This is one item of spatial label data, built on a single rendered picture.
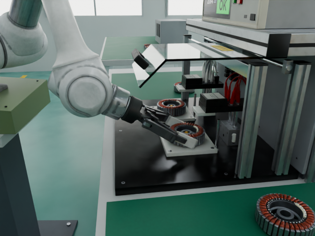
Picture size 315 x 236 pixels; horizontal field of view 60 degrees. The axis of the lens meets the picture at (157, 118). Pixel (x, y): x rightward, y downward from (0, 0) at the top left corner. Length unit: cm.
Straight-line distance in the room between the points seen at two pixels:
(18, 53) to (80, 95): 71
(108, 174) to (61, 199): 121
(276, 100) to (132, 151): 44
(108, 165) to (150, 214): 23
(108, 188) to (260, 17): 54
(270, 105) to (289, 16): 27
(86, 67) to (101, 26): 493
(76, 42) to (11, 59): 64
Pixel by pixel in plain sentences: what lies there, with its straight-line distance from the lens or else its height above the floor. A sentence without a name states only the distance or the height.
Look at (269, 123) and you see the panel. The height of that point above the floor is 83.
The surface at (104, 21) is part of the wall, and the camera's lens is 547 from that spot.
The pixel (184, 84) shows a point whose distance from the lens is 102.
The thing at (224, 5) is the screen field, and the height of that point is 117.
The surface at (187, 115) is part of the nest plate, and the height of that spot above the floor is 78.
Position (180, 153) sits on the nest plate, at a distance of 78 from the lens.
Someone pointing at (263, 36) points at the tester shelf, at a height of 111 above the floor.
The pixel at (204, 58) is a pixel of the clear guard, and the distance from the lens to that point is 59.
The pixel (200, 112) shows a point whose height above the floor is 88.
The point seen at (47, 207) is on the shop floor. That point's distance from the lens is 192.
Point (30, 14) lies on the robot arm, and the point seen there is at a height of 114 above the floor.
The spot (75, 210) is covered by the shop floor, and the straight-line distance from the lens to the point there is 184.
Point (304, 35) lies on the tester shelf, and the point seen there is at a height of 111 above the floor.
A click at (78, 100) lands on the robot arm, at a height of 100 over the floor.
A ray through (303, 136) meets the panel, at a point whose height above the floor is 87.
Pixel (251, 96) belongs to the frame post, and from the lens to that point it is 63.
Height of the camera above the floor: 117
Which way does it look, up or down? 22 degrees down
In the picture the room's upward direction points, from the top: straight up
